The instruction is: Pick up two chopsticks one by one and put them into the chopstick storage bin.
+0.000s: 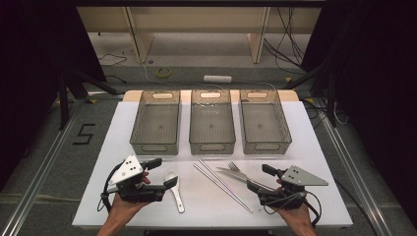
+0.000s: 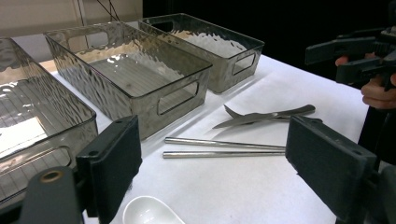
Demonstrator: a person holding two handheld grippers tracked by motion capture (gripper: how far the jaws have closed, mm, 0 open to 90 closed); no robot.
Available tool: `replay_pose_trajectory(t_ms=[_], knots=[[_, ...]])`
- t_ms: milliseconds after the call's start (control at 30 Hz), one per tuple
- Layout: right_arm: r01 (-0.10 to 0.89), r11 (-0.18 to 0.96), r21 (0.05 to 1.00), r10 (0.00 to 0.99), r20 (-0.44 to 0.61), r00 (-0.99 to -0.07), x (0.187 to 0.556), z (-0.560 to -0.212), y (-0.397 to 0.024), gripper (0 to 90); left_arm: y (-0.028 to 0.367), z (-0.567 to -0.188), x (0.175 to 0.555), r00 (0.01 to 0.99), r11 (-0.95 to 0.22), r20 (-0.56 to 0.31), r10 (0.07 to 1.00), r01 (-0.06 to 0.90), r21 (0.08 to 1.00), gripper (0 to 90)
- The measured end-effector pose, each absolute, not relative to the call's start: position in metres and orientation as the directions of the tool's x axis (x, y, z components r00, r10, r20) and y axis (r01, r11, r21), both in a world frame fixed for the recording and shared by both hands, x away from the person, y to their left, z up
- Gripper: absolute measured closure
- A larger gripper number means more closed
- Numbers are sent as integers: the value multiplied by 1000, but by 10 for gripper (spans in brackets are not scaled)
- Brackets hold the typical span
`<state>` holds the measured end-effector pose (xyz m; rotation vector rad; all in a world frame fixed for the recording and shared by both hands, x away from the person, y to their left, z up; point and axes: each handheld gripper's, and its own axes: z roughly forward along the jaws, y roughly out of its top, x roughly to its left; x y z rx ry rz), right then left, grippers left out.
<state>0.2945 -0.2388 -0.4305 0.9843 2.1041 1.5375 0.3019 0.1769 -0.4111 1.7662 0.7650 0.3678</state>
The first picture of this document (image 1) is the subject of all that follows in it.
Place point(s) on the stainless steel fork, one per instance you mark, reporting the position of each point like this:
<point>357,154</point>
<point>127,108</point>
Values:
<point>233,167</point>

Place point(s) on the beige wooden desk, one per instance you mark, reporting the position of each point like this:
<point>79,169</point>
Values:
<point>196,19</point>

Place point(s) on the black metal stand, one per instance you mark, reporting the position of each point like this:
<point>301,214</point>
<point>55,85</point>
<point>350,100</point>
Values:
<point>63,105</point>
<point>331,101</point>

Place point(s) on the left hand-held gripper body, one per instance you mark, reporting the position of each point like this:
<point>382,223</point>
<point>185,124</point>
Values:
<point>126,170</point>

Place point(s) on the grey transparent plastic bin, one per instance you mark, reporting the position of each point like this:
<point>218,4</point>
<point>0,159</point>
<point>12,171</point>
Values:
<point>155,128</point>
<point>262,126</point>
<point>211,126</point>

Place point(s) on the person's right hand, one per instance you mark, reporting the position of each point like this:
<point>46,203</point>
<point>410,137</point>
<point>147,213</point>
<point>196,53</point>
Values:
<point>298,218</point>

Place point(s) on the yellow tape roll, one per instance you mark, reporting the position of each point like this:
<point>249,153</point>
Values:
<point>156,72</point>

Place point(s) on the aluminium floor rail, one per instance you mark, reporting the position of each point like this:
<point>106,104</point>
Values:
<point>36,173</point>
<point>357,173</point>

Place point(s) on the white plastic spoon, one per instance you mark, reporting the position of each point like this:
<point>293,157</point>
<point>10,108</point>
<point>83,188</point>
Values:
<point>179,201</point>

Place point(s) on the white power strip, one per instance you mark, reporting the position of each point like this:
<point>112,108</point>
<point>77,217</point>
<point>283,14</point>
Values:
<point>217,78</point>

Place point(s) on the dark curtain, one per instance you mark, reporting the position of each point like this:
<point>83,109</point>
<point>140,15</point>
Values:
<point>26,65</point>
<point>377,65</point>

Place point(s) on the person's left hand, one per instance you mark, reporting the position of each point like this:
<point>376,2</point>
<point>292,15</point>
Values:
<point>124,208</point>

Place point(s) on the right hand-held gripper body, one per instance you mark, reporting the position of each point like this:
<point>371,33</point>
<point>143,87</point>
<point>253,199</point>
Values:
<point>301,178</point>

